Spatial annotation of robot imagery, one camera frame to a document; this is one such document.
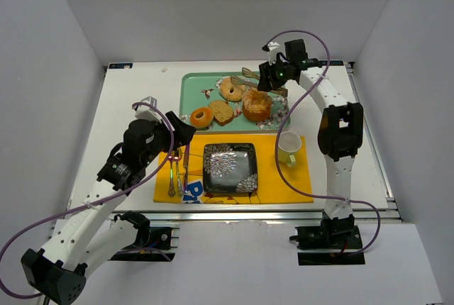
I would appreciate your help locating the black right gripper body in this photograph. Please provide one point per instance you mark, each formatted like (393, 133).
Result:
(267, 76)

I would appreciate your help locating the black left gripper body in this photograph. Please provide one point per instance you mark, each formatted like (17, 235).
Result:
(174, 131)

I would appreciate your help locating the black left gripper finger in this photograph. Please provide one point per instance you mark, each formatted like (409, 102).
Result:
(183, 134)
(175, 122)

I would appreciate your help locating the silver metal tongs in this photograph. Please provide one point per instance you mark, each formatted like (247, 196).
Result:
(251, 79)

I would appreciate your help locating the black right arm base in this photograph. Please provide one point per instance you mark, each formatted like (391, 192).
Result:
(333, 242)

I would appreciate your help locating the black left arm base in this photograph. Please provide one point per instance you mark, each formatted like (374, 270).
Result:
(151, 244)

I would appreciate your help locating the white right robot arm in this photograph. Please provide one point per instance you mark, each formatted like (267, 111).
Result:
(341, 127)

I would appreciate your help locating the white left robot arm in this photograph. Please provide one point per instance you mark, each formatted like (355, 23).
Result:
(60, 268)

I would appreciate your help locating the brown bread slice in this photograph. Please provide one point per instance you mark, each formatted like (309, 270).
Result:
(223, 112)

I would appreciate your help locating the iridescent spoon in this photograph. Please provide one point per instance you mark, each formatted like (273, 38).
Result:
(178, 157)

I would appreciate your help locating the iridescent knife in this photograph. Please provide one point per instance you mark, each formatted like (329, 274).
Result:
(186, 167)

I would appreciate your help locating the orange donut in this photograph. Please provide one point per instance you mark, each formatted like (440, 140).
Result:
(202, 117)

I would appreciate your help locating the sugar-topped bundt cake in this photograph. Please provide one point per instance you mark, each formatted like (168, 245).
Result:
(256, 105)

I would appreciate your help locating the pale glazed bagel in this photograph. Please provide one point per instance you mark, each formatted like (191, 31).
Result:
(230, 91)

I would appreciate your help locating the green floral tray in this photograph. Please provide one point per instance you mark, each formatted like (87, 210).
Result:
(200, 89)

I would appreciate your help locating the yellow placemat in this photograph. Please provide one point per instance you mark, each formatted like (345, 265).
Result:
(271, 188)

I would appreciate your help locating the blue right corner sticker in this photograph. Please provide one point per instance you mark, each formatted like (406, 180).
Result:
(332, 63)

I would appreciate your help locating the blue corner sticker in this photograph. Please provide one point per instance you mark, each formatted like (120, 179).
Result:
(120, 66)
(332, 63)

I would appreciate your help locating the black floral square plate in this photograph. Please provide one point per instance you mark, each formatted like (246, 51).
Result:
(230, 168)

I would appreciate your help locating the iridescent fork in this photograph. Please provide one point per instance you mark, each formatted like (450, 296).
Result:
(171, 189)

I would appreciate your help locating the pale yellow mug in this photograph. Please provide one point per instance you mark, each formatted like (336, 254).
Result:
(289, 144)

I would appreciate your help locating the blue left corner sticker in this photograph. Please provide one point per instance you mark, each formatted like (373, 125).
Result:
(120, 66)

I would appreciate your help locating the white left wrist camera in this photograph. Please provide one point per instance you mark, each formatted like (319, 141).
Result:
(144, 111)

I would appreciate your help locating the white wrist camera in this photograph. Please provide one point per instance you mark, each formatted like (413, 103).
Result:
(144, 111)
(272, 50)

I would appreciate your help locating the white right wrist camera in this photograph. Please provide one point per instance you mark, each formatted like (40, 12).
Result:
(272, 50)

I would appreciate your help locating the aluminium table frame rail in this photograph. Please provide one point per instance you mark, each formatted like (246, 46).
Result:
(234, 216)

